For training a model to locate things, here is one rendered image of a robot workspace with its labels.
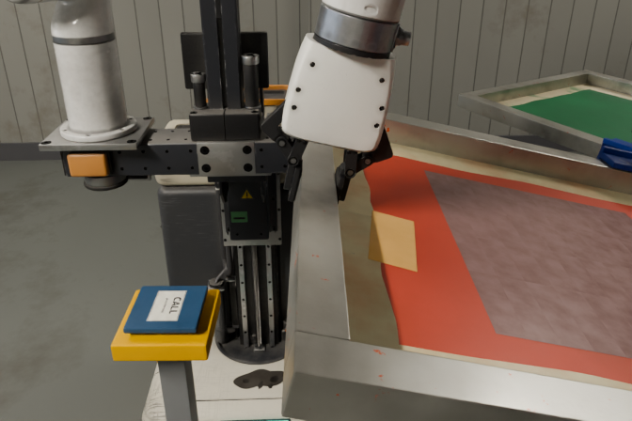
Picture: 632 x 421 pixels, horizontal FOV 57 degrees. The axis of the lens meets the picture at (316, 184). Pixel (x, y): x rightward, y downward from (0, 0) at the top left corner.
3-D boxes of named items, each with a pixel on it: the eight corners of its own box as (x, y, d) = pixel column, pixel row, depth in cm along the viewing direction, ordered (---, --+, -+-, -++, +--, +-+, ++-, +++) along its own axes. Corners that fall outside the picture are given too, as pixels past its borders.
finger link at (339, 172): (372, 148, 61) (356, 202, 64) (343, 142, 61) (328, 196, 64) (375, 160, 59) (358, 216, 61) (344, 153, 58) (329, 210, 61)
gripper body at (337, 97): (401, 36, 59) (371, 137, 63) (303, 12, 57) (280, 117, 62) (413, 53, 52) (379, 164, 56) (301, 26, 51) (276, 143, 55)
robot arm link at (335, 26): (407, 18, 58) (399, 45, 59) (321, -4, 57) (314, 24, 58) (419, 32, 51) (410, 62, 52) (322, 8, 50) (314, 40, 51)
